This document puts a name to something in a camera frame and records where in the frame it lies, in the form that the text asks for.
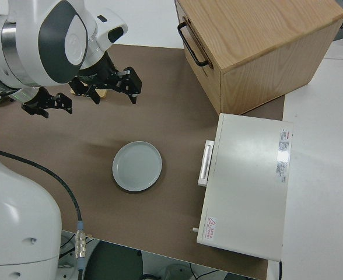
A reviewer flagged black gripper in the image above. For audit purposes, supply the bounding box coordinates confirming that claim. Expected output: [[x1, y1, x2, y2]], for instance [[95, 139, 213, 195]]
[[20, 88, 74, 118], [68, 57, 144, 106]]

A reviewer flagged gray round plate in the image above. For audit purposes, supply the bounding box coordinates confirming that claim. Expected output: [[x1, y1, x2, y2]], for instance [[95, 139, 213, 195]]
[[111, 141, 163, 193]]

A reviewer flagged wooden mug rack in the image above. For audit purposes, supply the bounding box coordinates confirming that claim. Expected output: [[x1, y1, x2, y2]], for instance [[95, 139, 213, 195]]
[[70, 88, 109, 99]]

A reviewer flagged brown table mat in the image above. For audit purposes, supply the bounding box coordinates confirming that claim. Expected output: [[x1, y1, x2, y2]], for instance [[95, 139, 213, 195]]
[[0, 43, 286, 274]]

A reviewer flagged light wooden cabinet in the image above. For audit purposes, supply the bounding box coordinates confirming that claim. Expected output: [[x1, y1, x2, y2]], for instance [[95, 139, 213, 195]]
[[174, 0, 343, 116]]

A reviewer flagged white toaster oven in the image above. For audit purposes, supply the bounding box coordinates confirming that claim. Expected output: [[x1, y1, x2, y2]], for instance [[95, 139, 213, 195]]
[[195, 113, 294, 261]]

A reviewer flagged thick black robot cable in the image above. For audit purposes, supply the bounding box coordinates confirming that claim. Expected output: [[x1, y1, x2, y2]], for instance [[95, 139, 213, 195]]
[[0, 145, 87, 280]]

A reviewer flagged black cabinet handle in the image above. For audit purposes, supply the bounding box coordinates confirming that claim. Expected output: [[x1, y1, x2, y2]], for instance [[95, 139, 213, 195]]
[[177, 22, 211, 68]]

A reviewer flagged white oven door handle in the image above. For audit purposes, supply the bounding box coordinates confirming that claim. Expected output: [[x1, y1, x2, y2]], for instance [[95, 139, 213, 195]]
[[197, 139, 216, 187]]

